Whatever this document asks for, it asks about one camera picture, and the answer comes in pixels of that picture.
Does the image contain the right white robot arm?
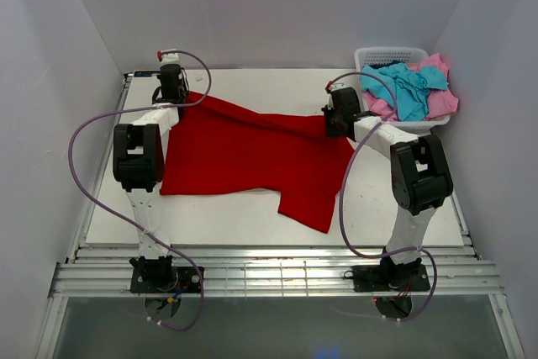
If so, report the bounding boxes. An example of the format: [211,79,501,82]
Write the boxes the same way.
[322,87,453,292]

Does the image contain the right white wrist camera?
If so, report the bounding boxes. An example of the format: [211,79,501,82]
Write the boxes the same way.
[324,81,342,94]

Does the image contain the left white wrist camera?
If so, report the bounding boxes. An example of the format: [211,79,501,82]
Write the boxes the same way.
[157,50,180,66]

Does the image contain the turquoise t shirt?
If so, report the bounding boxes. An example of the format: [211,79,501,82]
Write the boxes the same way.
[360,62,449,122]

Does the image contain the blue white label sticker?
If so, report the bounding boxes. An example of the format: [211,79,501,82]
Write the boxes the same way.
[133,71,160,77]

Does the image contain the aluminium frame rails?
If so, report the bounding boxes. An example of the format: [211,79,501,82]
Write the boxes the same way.
[48,75,526,359]

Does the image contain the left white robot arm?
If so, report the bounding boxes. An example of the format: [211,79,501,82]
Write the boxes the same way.
[113,62,189,292]

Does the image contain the white plastic basket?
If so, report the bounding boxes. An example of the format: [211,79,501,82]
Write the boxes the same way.
[354,46,451,134]

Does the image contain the red t shirt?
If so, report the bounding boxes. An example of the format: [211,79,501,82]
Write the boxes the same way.
[161,92,354,234]

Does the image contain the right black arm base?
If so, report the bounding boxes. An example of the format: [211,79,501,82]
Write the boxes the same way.
[343,264,430,293]

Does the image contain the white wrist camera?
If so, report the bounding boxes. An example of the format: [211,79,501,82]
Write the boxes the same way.
[157,50,180,66]
[324,81,342,94]

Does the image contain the pink t shirt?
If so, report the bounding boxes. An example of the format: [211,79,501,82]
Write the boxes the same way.
[371,54,459,121]

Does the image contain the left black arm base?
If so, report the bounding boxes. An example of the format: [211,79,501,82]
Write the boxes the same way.
[129,266,204,294]

